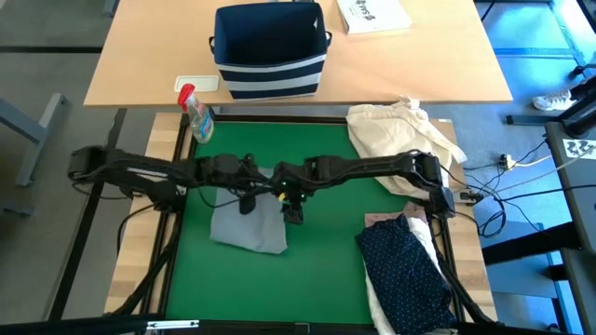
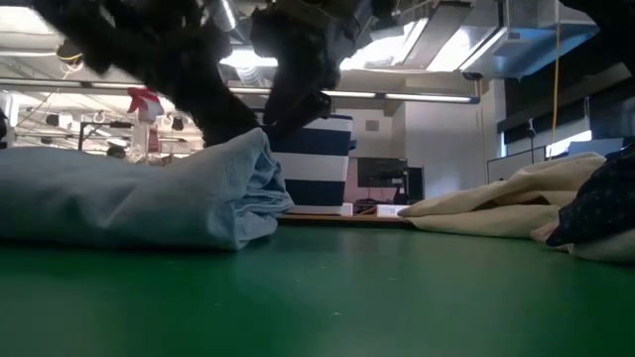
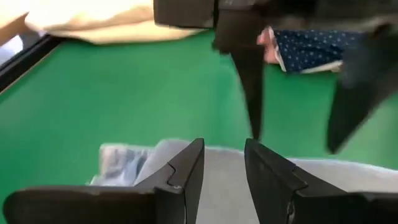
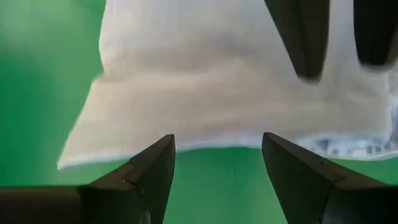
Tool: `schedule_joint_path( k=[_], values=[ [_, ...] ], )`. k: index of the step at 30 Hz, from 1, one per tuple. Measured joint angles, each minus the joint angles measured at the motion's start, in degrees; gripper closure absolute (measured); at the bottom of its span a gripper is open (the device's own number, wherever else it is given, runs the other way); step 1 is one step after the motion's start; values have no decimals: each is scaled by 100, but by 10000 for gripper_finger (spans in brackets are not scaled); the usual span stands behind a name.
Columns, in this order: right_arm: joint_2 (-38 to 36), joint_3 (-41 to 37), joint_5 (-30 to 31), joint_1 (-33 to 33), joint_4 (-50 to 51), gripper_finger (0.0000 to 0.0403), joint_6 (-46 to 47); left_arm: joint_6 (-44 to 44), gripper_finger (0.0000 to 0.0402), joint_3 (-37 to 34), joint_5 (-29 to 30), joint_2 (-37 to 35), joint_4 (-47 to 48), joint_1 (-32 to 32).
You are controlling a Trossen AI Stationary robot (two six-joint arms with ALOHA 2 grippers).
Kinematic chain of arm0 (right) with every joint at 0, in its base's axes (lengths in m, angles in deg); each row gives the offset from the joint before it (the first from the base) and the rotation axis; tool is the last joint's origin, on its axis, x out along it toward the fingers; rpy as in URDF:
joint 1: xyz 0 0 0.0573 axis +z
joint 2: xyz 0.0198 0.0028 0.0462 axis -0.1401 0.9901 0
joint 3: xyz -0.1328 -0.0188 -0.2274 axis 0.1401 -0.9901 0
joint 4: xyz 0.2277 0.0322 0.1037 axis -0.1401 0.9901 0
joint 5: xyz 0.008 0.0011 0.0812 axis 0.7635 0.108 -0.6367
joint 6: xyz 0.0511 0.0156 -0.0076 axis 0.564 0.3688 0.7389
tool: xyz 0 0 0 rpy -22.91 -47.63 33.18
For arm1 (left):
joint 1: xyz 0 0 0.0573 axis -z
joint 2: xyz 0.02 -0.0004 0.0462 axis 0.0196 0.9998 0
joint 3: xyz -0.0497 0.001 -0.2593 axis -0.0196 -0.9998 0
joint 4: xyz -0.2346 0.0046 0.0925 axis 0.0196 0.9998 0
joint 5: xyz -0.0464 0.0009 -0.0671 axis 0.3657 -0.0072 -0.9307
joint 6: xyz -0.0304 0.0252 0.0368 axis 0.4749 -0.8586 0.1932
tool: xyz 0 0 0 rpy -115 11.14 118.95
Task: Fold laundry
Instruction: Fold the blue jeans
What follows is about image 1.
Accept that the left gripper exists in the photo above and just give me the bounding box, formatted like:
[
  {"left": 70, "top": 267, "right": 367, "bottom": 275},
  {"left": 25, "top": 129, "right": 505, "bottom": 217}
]
[{"left": 199, "top": 152, "right": 263, "bottom": 216}]

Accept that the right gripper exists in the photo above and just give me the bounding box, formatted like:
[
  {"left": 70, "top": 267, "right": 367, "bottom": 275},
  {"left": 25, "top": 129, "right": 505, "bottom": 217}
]
[{"left": 272, "top": 159, "right": 323, "bottom": 226}]

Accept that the grey garment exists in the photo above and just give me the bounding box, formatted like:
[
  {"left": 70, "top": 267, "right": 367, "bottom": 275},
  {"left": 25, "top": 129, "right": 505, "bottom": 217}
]
[{"left": 209, "top": 166, "right": 289, "bottom": 255}]

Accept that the pink waffle-knit shirt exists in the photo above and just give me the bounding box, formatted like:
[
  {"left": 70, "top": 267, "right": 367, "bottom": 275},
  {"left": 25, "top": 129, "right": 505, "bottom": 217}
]
[{"left": 363, "top": 200, "right": 428, "bottom": 229}]

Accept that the dark navy garment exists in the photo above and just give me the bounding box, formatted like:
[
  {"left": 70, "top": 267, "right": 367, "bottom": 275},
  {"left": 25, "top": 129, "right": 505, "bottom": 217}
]
[{"left": 355, "top": 213, "right": 458, "bottom": 335}]

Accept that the white shirt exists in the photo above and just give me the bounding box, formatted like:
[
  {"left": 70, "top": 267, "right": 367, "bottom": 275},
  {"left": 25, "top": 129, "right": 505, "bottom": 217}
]
[{"left": 363, "top": 216, "right": 443, "bottom": 335}]

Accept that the green table mat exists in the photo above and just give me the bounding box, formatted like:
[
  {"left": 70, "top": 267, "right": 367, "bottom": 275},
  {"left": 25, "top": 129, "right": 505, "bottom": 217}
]
[{"left": 165, "top": 121, "right": 441, "bottom": 327}]

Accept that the clear bottle with red cap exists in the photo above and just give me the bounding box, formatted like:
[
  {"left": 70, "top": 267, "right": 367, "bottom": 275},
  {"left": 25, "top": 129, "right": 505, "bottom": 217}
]
[{"left": 177, "top": 83, "right": 215, "bottom": 144}]

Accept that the cream cloth garment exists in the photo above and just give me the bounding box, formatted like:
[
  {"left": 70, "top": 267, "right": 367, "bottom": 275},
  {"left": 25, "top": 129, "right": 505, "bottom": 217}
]
[{"left": 346, "top": 95, "right": 468, "bottom": 199}]

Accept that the small white square plate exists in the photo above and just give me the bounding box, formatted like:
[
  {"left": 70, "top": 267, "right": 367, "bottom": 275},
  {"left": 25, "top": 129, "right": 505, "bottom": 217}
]
[{"left": 173, "top": 74, "right": 220, "bottom": 93}]

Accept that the navy white striped basket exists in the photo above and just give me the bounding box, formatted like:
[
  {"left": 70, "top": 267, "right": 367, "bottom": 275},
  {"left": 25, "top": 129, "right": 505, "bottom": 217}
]
[{"left": 208, "top": 0, "right": 333, "bottom": 101}]

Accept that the light wooden table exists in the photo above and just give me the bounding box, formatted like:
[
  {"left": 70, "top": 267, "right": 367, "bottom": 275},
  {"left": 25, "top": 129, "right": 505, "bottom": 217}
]
[{"left": 83, "top": 0, "right": 513, "bottom": 109}]

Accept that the white printed flat box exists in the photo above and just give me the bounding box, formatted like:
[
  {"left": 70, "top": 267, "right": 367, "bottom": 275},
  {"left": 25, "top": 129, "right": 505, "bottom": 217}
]
[{"left": 335, "top": 0, "right": 413, "bottom": 35}]

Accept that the grey metal furniture leg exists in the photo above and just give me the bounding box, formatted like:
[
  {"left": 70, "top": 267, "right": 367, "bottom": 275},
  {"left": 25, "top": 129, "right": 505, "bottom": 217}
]
[{"left": 0, "top": 92, "right": 70, "bottom": 218}]

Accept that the black side desk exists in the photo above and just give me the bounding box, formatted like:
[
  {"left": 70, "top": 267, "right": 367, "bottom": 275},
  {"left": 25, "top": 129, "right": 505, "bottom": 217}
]
[{"left": 481, "top": 90, "right": 596, "bottom": 335}]

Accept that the person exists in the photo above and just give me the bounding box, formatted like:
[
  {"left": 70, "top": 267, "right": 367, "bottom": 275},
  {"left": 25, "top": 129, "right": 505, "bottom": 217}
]
[{"left": 532, "top": 62, "right": 596, "bottom": 113}]

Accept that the white marker tag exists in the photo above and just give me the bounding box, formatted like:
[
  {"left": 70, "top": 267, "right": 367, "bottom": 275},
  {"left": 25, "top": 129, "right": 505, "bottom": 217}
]
[{"left": 562, "top": 138, "right": 596, "bottom": 161}]

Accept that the black aluminium table frame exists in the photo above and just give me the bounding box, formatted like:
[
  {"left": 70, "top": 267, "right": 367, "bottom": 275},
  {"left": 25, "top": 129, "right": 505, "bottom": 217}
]
[{"left": 46, "top": 109, "right": 502, "bottom": 335}]

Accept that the silver metal bracket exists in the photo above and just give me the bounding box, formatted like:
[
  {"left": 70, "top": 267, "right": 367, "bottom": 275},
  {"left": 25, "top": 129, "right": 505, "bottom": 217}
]
[{"left": 146, "top": 319, "right": 200, "bottom": 331}]

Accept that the black floor cable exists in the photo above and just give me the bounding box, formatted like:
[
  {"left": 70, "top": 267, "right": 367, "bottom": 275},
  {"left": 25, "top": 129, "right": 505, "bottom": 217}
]
[{"left": 460, "top": 139, "right": 596, "bottom": 239}]

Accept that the white cable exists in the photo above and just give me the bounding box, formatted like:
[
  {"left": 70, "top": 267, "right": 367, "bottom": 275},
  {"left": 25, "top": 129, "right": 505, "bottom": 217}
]
[{"left": 511, "top": 151, "right": 596, "bottom": 185}]

